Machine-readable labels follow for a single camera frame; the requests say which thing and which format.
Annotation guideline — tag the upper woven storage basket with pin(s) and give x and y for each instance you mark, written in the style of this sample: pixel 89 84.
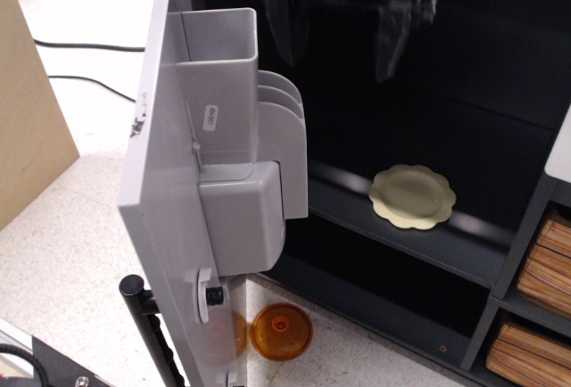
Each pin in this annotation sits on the upper woven storage basket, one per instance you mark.
pixel 545 276

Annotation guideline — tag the grey toy fridge door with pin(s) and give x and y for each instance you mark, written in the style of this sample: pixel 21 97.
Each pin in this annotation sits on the grey toy fridge door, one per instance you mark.
pixel 216 165

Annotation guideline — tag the dark grey fridge cabinet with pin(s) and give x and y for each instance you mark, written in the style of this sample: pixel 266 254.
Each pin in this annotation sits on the dark grey fridge cabinet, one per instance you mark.
pixel 478 96

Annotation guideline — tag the black fridge door handle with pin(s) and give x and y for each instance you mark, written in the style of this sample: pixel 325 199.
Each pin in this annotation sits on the black fridge door handle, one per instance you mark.
pixel 144 310

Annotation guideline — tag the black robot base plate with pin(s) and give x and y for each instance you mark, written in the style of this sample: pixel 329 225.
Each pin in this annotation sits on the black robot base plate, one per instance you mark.
pixel 28 361

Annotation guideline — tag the tan wooden board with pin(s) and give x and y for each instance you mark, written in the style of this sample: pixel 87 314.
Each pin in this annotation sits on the tan wooden board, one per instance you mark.
pixel 36 143

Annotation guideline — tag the white countertop edge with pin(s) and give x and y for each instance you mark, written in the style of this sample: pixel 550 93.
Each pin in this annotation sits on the white countertop edge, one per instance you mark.
pixel 558 164

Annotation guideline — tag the orange translucent plastic lid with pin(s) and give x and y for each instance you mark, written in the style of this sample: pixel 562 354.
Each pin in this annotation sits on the orange translucent plastic lid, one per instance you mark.
pixel 281 332

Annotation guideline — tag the cream scalloped toy plate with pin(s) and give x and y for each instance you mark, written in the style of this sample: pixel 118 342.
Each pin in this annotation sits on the cream scalloped toy plate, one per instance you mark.
pixel 412 197

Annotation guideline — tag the woven storage basket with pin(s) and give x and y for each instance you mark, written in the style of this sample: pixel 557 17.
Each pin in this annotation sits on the woven storage basket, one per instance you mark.
pixel 545 276
pixel 529 358

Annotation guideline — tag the lower woven storage basket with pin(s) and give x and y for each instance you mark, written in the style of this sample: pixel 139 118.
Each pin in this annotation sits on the lower woven storage basket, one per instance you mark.
pixel 529 358

